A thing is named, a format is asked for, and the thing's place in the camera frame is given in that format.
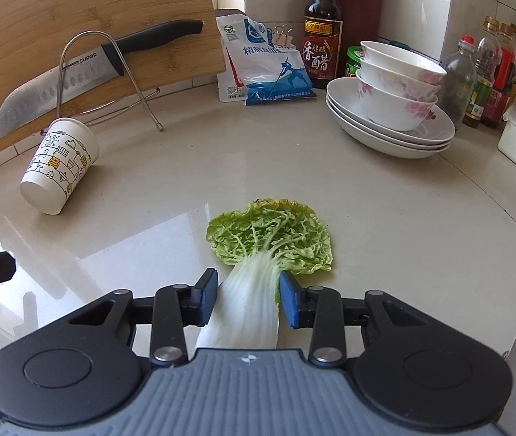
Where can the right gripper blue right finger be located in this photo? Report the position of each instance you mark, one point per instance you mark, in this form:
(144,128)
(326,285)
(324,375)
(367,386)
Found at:
(299,303)

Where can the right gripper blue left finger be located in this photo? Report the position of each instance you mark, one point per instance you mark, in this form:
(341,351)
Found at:
(202,298)

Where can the crinkled napa cabbage leaf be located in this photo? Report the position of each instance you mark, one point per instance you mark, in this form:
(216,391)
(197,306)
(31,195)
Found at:
(269,237)

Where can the white patterned paper cup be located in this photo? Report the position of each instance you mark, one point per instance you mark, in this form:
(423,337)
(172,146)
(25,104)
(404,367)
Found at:
(62,159)

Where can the bottom white plate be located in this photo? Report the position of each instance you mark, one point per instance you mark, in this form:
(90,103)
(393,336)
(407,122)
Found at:
(382,146)

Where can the white plate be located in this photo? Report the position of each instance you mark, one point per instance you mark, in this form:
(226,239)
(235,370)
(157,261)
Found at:
(436,130)
(383,137)
(382,146)

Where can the middle white plate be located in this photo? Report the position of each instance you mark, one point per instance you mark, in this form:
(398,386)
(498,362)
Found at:
(383,137)

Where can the top white plate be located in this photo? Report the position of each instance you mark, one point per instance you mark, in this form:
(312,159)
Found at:
(436,130)

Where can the bottom white floral bowl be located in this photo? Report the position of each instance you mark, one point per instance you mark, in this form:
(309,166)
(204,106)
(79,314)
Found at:
(385,109)

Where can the white floral bowl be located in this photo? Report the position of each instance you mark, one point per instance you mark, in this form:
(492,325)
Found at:
(402,61)
(385,109)
(398,84)

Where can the blue white salt bag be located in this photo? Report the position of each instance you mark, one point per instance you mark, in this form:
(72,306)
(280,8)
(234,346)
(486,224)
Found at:
(269,71)

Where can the bamboo cutting board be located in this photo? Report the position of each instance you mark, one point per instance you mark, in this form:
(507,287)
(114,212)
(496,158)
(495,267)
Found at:
(36,34)

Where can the middle white floral bowl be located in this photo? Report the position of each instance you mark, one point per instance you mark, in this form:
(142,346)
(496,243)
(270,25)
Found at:
(398,84)

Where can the small green lid jar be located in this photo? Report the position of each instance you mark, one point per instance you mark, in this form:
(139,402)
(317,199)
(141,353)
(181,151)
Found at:
(354,54)

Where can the clear bottle red cap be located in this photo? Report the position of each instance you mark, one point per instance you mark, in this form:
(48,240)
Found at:
(458,83)

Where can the top white floral bowl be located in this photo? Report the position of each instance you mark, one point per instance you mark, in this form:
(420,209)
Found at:
(402,61)

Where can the dark vinegar bottle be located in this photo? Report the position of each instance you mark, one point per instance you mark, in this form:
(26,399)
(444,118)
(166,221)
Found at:
(322,32)

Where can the red label sauce bottle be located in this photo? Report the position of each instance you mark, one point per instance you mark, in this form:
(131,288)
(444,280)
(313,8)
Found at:
(503,79)

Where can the green label oil bottle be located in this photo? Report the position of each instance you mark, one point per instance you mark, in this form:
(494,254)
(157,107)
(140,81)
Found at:
(486,59)

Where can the dark red knife block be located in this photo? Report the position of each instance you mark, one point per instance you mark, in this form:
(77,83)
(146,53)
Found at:
(361,20)

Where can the black handled santoku knife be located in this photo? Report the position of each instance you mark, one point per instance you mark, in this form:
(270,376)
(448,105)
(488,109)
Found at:
(37,96)

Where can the metal wire board stand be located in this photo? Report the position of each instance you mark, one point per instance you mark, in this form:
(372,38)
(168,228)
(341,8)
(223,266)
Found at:
(92,69)

